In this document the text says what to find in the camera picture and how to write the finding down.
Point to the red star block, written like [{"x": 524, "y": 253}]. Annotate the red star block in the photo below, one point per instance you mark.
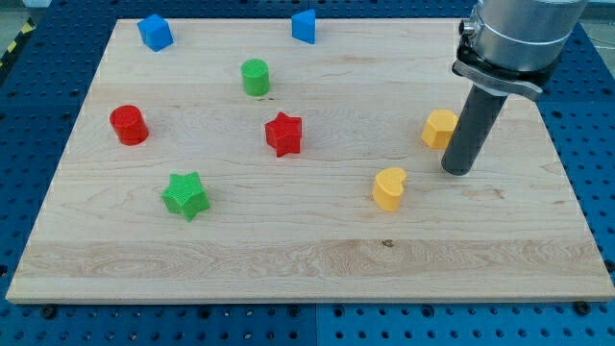
[{"x": 284, "y": 134}]

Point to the yellow heart block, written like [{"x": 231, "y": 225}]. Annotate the yellow heart block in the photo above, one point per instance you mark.
[{"x": 389, "y": 187}]

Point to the red cylinder block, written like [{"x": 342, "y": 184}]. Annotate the red cylinder block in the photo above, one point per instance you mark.
[{"x": 129, "y": 125}]

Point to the yellow hexagon block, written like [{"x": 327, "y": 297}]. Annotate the yellow hexagon block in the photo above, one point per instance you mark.
[{"x": 439, "y": 128}]

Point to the light wooden board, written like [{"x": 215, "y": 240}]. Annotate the light wooden board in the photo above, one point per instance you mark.
[{"x": 302, "y": 227}]

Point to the green cylinder block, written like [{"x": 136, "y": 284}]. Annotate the green cylinder block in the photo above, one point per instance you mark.
[{"x": 255, "y": 77}]

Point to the green star block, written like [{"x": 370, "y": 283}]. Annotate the green star block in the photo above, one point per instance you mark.
[{"x": 185, "y": 195}]

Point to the blue cube block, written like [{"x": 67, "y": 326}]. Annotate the blue cube block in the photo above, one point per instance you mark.
[{"x": 155, "y": 32}]

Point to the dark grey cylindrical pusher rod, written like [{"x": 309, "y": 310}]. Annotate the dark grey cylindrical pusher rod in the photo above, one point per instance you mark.
[{"x": 477, "y": 118}]

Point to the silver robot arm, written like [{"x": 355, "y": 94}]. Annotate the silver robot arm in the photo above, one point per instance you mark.
[{"x": 506, "y": 47}]

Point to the blue triangle block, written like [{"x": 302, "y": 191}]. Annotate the blue triangle block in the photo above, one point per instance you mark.
[{"x": 303, "y": 26}]

